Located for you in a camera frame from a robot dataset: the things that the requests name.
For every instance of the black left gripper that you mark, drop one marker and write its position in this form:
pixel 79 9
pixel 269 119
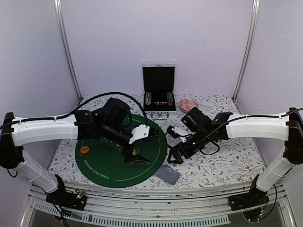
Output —
pixel 137 159

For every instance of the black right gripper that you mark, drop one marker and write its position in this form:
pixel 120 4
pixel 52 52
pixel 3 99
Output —
pixel 177 156

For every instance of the blue playing card deck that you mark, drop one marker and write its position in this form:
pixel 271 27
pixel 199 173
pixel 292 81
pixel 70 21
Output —
pixel 167 174

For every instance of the orange big blind button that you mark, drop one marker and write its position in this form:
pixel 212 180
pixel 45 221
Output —
pixel 84 149

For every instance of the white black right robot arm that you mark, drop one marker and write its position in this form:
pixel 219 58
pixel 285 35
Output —
pixel 287 127

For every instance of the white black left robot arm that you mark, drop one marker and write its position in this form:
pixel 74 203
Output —
pixel 82 125

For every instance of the floral white tablecloth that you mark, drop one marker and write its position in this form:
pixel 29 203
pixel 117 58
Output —
pixel 237 161

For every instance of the green round poker mat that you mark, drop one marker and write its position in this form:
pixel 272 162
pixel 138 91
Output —
pixel 105 166

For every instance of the red blue patterned bowl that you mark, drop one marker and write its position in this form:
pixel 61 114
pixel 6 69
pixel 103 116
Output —
pixel 186 105

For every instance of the left poker chip row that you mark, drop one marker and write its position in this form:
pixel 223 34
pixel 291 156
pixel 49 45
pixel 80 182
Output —
pixel 148 99

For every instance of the poker chip row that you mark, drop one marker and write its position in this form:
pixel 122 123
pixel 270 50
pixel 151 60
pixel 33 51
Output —
pixel 148 99
pixel 169 96

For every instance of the red dice row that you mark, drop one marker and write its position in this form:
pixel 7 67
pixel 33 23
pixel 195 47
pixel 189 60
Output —
pixel 160 103

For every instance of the right poker chip row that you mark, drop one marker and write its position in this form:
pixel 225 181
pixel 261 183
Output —
pixel 169 96

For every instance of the aluminium poker chip case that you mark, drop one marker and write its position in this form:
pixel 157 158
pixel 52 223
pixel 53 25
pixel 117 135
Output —
pixel 158 79

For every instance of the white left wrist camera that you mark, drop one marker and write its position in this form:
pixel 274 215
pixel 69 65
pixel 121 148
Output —
pixel 143 132

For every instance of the front aluminium rail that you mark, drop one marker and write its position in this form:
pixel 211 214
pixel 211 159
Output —
pixel 196 207

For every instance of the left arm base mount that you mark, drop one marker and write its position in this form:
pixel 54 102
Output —
pixel 75 200

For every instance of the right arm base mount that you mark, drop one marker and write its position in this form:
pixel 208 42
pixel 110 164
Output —
pixel 254 197

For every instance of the left aluminium frame post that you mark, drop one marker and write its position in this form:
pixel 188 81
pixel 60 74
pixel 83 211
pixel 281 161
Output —
pixel 66 49

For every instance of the aluminium frame post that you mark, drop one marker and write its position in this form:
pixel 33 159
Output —
pixel 66 49
pixel 248 48

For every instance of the right aluminium frame post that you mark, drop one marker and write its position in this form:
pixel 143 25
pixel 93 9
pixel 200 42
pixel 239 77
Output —
pixel 248 48

